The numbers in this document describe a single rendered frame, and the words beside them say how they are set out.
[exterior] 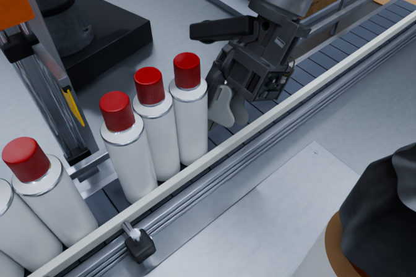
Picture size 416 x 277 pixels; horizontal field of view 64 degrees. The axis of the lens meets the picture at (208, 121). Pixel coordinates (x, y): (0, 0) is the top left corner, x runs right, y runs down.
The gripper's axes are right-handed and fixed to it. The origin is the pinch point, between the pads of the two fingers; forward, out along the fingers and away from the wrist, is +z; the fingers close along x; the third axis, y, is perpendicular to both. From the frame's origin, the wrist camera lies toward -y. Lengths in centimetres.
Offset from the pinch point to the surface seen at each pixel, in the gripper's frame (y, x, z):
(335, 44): -2.7, 37.3, -15.1
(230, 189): 7.6, 4.1, 9.7
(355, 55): 4.6, 31.5, -15.8
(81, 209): 2.8, -21.0, 8.8
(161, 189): 4.4, -9.7, 7.8
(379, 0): -10, 68, -28
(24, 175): 2.3, -28.3, 1.3
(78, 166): -3.3, -18.8, 7.7
